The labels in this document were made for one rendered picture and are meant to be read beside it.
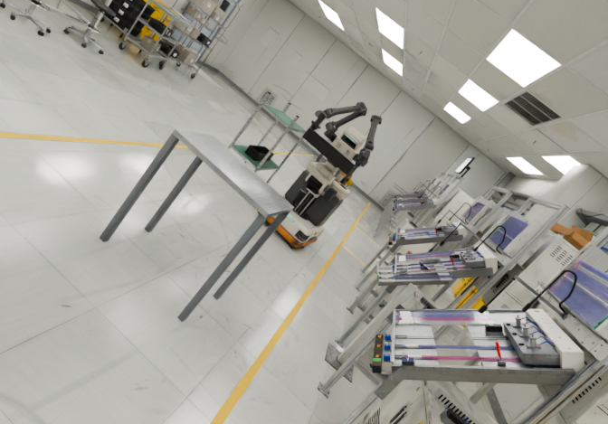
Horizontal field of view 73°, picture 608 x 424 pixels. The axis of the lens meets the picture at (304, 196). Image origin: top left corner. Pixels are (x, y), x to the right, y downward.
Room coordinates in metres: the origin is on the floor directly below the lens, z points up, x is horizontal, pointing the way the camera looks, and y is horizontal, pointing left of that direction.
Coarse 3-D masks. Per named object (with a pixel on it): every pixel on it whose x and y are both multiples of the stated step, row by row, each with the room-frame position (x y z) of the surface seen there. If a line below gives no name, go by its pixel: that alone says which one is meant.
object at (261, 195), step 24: (168, 144) 2.12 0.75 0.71; (192, 144) 2.10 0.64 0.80; (216, 144) 2.44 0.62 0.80; (192, 168) 2.52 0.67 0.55; (216, 168) 2.06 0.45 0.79; (240, 168) 2.34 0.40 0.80; (240, 192) 2.03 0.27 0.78; (264, 192) 2.28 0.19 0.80; (120, 216) 2.11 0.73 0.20; (264, 216) 2.00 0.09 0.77; (240, 240) 2.01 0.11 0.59; (264, 240) 2.40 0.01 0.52; (240, 264) 2.41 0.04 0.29
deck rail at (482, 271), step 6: (456, 270) 3.07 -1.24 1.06; (462, 270) 3.06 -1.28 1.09; (468, 270) 3.06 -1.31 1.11; (474, 270) 3.06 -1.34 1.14; (480, 270) 3.05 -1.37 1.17; (486, 270) 3.05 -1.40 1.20; (492, 270) 3.05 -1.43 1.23; (396, 276) 3.10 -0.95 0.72; (462, 276) 3.06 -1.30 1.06; (468, 276) 3.06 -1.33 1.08; (474, 276) 3.05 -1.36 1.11; (480, 276) 3.05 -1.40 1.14; (486, 276) 3.05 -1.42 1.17
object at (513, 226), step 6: (510, 216) 3.56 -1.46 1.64; (504, 222) 3.56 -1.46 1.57; (510, 222) 3.44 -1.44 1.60; (516, 222) 3.33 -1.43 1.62; (522, 222) 3.22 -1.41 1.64; (510, 228) 3.34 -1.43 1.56; (516, 228) 3.24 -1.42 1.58; (522, 228) 3.13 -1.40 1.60; (492, 234) 3.58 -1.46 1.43; (498, 234) 3.46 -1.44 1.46; (510, 234) 3.22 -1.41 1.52; (516, 234) 3.13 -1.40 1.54; (492, 240) 3.44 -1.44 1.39; (498, 240) 3.34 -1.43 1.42; (504, 240) 3.22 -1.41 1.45; (510, 240) 3.13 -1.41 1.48; (504, 246) 3.13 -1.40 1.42
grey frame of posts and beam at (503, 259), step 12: (528, 204) 3.73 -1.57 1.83; (564, 204) 3.03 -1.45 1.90; (552, 216) 3.03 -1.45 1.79; (528, 240) 3.02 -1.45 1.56; (492, 252) 3.32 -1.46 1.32; (504, 264) 3.00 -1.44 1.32; (516, 264) 3.00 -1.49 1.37; (492, 276) 3.03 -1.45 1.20; (372, 288) 3.79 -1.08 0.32; (444, 288) 3.74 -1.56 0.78; (480, 288) 3.02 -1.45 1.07; (360, 300) 3.79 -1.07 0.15; (432, 300) 3.74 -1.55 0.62; (468, 300) 3.03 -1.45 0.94; (360, 324) 3.06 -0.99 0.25
